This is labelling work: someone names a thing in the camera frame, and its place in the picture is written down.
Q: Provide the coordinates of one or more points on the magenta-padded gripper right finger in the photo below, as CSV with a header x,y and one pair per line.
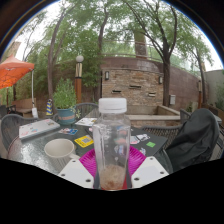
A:
x,y
148,170

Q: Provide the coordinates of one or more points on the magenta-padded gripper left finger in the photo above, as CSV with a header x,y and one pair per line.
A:
x,y
75,171

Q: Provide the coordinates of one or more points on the clear plastic bottle white cap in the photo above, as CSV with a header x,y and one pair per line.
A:
x,y
111,143

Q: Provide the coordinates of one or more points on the white ribbed ceramic mug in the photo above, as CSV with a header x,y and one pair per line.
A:
x,y
60,151

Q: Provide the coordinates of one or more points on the black laptop with stickers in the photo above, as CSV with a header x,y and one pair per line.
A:
x,y
146,140

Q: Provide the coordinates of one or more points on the yellow square card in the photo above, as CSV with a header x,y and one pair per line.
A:
x,y
84,141

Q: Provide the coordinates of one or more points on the small blue printed card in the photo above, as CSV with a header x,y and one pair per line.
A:
x,y
68,131

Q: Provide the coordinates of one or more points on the white printed paper sheet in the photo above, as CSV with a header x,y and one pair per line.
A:
x,y
86,121

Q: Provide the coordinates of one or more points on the black jacket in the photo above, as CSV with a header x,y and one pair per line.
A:
x,y
195,140

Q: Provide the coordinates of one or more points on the silver laptop with stickers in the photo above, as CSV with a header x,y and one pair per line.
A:
x,y
38,128

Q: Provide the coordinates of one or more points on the blue yellow striped cone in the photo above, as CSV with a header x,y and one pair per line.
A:
x,y
49,108

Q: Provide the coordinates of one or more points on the green plant in blue pot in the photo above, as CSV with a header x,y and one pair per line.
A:
x,y
65,96

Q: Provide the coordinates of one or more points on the wooden bench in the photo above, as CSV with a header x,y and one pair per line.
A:
x,y
23,105

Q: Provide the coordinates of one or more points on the dark-trunked tree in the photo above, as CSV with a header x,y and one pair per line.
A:
x,y
166,76

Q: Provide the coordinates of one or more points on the leaning grey-trunked tree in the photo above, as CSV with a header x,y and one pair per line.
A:
x,y
50,73

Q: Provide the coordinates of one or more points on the orange patio umbrella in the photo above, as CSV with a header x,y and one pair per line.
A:
x,y
13,70

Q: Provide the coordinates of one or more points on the grey wall utility box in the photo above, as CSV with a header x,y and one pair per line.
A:
x,y
172,99

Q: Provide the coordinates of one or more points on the wooden lamp post globe light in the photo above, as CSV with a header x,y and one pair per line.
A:
x,y
78,86

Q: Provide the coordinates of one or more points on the black wall lantern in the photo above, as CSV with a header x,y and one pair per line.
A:
x,y
160,80
107,75

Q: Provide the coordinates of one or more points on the wooden lamp post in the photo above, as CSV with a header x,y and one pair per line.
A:
x,y
200,95

